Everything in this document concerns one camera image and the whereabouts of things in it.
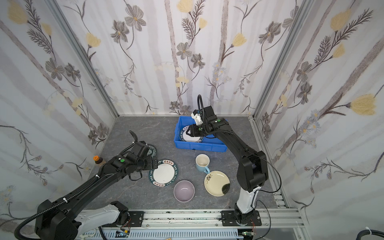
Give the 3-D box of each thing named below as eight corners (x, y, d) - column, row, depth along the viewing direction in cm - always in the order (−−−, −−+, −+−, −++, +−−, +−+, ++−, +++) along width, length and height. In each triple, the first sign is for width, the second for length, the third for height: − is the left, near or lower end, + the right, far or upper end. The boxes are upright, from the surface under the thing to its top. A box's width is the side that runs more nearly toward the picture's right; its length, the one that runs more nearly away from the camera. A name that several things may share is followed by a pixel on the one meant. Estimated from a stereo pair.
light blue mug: (195, 177, 90) (195, 170, 82) (195, 161, 97) (195, 153, 88) (208, 177, 90) (210, 170, 82) (207, 161, 97) (209, 153, 88)
